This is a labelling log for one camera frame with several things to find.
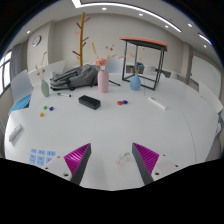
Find window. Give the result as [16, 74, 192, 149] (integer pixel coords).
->
[0, 49, 13, 96]

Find grey backpack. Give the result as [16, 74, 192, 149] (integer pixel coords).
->
[49, 63, 101, 92]

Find white chair with blue cushion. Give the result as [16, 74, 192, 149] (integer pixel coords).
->
[8, 69, 34, 116]

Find round wall clock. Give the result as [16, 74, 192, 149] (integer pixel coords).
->
[31, 35, 42, 47]

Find black rectangular box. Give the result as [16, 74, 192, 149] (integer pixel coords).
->
[78, 94, 102, 111]

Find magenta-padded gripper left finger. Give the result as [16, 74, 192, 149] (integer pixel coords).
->
[42, 143, 92, 186]

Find black-framed orange-topped side table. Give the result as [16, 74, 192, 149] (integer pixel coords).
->
[118, 36, 169, 91]

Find green vase with dried flowers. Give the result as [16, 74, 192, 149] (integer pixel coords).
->
[34, 51, 50, 98]

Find round ceiling lights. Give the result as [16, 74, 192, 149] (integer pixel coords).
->
[24, 4, 214, 46]

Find small translucent white charger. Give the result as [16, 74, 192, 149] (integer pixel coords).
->
[114, 151, 133, 166]

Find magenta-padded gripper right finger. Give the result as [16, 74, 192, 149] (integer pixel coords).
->
[131, 142, 182, 186]

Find white flat bar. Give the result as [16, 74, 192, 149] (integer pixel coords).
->
[147, 96, 168, 111]

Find grey curtain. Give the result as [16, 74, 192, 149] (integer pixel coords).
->
[9, 52, 23, 81]

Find wooden tree-shaped coat rack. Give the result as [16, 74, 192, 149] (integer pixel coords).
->
[72, 11, 92, 67]

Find white wall board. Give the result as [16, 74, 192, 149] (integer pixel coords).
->
[191, 54, 224, 101]

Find blue vase with dried flowers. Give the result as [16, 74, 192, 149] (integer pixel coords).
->
[128, 46, 146, 91]

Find long ceiling light strip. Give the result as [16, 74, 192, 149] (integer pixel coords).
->
[70, 0, 183, 34]

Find pink vase with flowers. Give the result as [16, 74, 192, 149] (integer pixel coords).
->
[91, 42, 118, 94]

